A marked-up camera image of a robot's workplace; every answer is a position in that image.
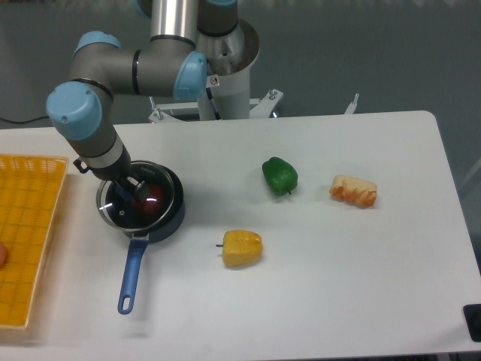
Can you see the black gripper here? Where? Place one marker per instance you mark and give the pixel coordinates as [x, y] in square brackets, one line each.
[117, 169]

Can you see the glass pot lid blue knob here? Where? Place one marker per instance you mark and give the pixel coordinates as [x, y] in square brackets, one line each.
[115, 204]

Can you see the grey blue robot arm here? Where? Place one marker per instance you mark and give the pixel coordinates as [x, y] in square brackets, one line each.
[173, 66]

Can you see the red bell pepper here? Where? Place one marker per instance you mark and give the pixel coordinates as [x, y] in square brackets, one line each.
[153, 205]

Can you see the yellow woven basket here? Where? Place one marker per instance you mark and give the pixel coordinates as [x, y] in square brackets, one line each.
[30, 189]

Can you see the yellow bell pepper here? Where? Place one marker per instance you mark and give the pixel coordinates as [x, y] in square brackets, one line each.
[241, 247]

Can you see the green bell pepper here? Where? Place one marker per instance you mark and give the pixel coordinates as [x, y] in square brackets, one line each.
[280, 176]

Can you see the orange white bread piece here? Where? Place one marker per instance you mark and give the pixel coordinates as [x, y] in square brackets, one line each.
[354, 190]

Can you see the black table corner device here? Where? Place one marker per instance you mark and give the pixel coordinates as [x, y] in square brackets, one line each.
[472, 315]

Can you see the dark pot blue handle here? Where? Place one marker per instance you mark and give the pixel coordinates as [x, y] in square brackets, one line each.
[138, 242]

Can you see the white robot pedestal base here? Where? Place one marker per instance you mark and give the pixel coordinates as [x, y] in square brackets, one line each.
[228, 95]

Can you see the white table bracket right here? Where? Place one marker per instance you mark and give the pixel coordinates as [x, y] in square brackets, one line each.
[352, 105]

